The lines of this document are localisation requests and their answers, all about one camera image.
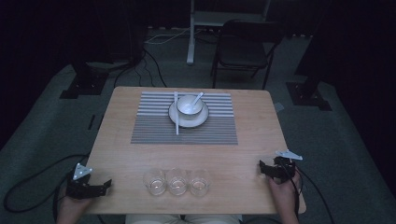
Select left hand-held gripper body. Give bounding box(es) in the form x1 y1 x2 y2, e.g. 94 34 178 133
65 162 95 201

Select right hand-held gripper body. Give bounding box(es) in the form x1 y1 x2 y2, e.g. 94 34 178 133
272 149 304 184

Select person's left hand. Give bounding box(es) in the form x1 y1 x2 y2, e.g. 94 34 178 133
57 195 95 218

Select person's right hand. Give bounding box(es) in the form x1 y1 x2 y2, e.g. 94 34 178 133
268 171 303 216

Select clear drinking glass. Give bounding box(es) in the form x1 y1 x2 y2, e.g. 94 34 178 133
188 169 211 198
142 168 167 197
165 168 191 197

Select grey striped placemat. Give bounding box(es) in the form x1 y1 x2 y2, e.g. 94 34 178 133
130 91 239 146

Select black stand base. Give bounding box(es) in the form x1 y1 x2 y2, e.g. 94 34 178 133
59 61 130 100
285 76 332 112

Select white plate with dark rim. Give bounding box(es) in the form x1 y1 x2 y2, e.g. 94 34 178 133
168 99 210 129

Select person's beige trousers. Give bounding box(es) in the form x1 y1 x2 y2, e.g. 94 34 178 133
124 213 244 224

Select white chopstick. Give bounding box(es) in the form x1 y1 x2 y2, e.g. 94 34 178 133
175 91 180 136

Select white spoon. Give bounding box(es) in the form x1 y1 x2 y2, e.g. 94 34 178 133
190 91 205 107

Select white bowl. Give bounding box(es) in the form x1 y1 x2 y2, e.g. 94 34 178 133
176 94 205 120

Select black folding chair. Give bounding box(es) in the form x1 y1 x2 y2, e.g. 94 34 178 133
210 19 285 91

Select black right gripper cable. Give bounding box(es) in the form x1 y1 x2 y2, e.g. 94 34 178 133
289 167 336 224

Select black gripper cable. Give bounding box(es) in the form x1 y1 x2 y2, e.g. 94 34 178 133
289 167 336 224
3 153 92 223

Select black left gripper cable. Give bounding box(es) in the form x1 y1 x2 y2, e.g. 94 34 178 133
3 153 92 223

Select black floor cable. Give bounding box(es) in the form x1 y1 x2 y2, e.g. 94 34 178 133
113 46 168 89

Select white floor cable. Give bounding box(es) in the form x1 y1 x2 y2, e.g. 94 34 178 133
144 27 204 46

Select white metal stand frame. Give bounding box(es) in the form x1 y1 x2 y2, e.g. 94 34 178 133
186 0 272 65

